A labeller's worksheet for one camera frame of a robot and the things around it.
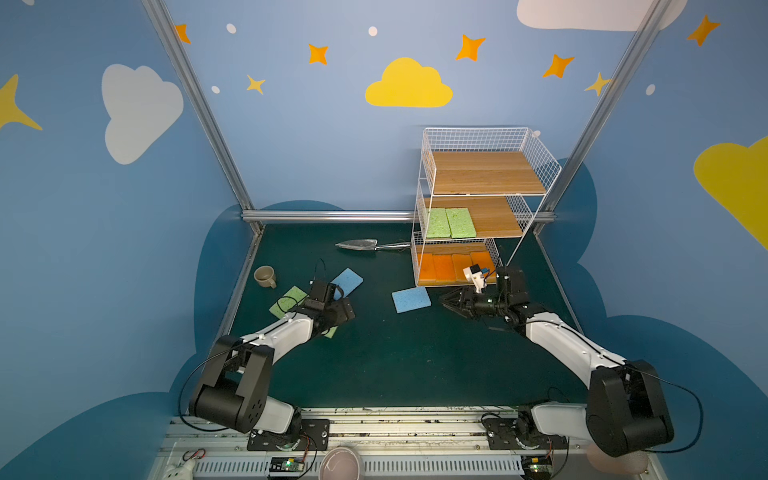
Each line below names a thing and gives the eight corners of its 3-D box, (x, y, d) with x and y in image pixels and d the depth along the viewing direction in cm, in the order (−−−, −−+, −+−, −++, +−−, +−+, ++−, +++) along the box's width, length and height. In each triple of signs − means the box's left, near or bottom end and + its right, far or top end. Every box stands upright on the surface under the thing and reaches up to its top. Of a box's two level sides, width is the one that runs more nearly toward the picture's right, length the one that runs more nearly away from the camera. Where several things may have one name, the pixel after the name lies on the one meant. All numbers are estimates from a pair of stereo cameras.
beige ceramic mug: (254, 288, 103) (251, 281, 100) (260, 272, 108) (256, 265, 104) (275, 288, 103) (272, 281, 100) (280, 272, 108) (277, 265, 104)
